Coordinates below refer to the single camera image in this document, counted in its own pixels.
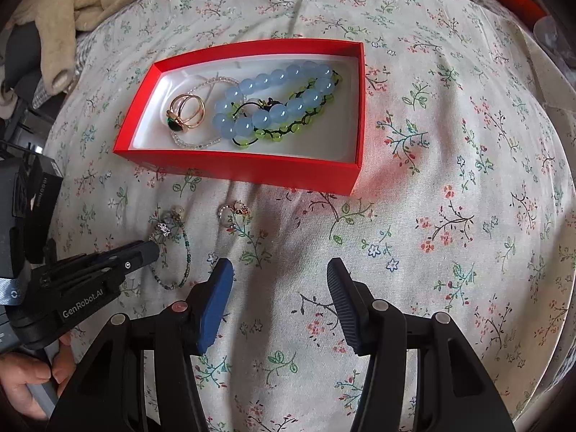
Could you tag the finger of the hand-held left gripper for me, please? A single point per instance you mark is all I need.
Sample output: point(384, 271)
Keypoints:
point(130, 256)

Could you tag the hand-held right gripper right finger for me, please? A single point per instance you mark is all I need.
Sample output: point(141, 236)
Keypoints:
point(341, 299)

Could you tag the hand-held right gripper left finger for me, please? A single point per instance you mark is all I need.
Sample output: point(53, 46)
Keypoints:
point(218, 297)

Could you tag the red jewelry box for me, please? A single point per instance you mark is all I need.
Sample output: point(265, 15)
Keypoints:
point(252, 171)

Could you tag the person's left hand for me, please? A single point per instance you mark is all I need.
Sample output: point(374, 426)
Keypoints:
point(20, 375)

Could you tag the floral bedsheet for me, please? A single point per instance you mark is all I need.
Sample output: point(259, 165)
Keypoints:
point(405, 234)

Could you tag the dark cloth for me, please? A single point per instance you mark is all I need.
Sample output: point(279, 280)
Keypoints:
point(22, 45)

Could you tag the clear plastic bag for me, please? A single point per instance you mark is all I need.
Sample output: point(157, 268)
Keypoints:
point(549, 31)

